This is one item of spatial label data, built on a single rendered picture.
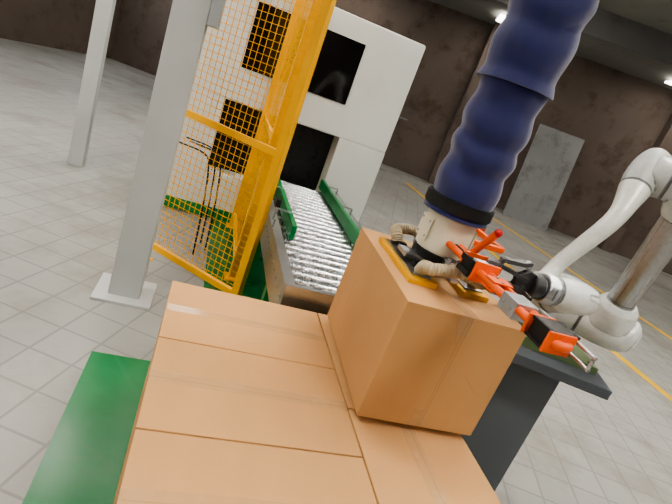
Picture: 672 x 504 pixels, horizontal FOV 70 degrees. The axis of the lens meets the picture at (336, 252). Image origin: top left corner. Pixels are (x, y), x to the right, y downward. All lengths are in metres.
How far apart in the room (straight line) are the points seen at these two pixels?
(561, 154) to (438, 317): 11.77
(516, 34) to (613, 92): 12.28
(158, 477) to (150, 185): 1.70
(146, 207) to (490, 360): 1.84
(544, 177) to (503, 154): 11.33
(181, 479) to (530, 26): 1.43
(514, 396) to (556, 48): 1.36
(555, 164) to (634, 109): 2.23
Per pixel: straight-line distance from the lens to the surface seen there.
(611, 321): 2.12
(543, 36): 1.53
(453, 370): 1.52
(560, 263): 1.78
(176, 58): 2.52
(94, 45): 4.77
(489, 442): 2.35
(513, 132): 1.52
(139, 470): 1.22
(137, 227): 2.70
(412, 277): 1.47
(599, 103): 13.69
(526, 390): 2.23
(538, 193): 12.79
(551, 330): 1.13
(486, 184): 1.53
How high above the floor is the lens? 1.43
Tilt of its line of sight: 18 degrees down
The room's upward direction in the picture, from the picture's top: 21 degrees clockwise
